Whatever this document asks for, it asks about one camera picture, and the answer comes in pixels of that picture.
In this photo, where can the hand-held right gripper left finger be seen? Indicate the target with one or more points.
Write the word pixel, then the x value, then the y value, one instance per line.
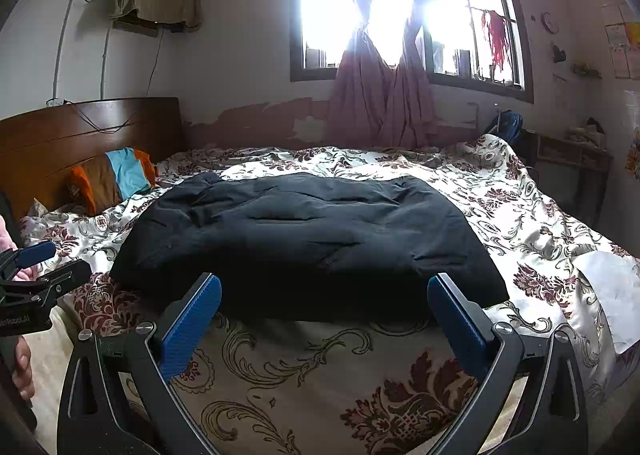
pixel 192 320

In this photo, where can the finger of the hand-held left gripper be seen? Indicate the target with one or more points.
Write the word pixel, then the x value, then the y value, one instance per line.
pixel 36 254
pixel 65 280

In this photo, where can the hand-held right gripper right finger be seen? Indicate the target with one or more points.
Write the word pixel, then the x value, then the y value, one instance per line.
pixel 457 322

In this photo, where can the black padded jacket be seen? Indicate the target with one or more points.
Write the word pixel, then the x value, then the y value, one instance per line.
pixel 310 245

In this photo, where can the person's left hand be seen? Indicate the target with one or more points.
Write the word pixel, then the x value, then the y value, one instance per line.
pixel 26 370

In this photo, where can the pink cloth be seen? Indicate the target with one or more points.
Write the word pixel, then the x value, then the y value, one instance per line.
pixel 5 240

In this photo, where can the cream fleece blanket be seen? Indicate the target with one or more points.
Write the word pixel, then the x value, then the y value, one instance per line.
pixel 50 340

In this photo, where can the orange brown blue pillow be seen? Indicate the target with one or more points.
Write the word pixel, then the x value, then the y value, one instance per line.
pixel 115 180

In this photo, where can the wooden headboard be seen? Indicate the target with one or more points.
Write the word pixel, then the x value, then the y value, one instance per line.
pixel 60 145

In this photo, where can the floral bed quilt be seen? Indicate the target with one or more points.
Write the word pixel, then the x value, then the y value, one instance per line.
pixel 530 220

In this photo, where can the white cloth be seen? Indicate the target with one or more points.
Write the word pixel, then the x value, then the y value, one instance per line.
pixel 612 290

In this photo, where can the wooden side table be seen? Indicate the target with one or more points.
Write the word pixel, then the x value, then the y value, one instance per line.
pixel 570 157

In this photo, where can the blue backpack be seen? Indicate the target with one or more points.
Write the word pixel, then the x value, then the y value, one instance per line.
pixel 507 125

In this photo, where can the red hanging cloth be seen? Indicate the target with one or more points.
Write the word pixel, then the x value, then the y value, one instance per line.
pixel 496 35

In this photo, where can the white wall socket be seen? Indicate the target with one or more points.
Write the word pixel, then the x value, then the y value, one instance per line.
pixel 56 102

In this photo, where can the white wall pipe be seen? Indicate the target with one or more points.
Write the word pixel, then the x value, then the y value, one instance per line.
pixel 103 70
pixel 57 55

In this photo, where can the wooden wall shelf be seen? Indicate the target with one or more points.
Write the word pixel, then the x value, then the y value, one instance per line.
pixel 135 27

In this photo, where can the dark window frame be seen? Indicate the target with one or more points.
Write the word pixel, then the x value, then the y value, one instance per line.
pixel 310 74

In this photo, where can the dark wall ornament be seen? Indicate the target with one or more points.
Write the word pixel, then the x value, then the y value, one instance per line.
pixel 558 54

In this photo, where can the round wall clock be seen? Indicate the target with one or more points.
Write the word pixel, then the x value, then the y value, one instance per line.
pixel 550 22

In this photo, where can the wall calendar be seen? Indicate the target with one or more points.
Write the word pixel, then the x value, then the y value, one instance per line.
pixel 622 42

